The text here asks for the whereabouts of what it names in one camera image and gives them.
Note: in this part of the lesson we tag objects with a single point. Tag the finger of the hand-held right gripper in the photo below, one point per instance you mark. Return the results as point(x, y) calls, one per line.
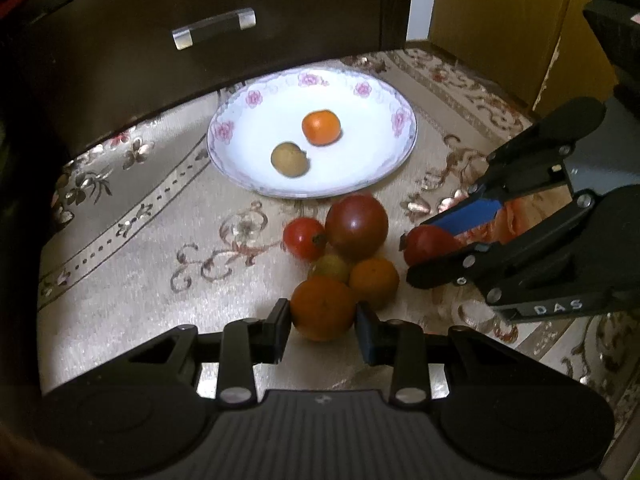
point(445, 270)
point(467, 216)

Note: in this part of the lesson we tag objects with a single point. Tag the large orange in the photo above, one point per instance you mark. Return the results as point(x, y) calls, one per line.
point(322, 310)

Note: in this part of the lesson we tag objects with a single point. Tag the small red tomato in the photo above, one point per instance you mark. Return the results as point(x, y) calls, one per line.
point(301, 237)

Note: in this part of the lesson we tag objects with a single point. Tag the beige floral tablecloth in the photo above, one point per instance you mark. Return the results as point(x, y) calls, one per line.
point(150, 240)

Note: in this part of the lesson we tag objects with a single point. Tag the white floral rim plate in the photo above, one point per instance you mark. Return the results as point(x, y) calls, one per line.
point(350, 160)

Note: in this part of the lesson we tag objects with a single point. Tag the yellow wooden cabinet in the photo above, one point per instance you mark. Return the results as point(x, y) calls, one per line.
point(500, 25)

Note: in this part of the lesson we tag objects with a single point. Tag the brown kiwi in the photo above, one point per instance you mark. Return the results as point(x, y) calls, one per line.
point(289, 159)

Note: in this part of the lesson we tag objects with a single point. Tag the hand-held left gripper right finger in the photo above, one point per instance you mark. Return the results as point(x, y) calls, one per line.
point(365, 330)

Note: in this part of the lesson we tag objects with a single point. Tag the small orange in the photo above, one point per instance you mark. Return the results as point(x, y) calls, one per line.
point(321, 127)

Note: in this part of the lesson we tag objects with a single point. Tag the dark wooden drawer cabinet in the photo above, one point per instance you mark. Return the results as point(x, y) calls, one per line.
point(150, 60)

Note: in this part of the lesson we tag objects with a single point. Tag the medium orange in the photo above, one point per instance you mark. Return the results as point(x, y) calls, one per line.
point(375, 280)

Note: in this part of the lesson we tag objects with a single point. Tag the small yellow-green fruit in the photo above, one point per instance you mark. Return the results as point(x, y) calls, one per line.
point(330, 267)

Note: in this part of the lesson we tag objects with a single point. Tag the large dark red tomato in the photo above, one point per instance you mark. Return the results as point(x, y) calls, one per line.
point(356, 226)

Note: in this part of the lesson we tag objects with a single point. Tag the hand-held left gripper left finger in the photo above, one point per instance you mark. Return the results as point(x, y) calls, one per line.
point(281, 327)

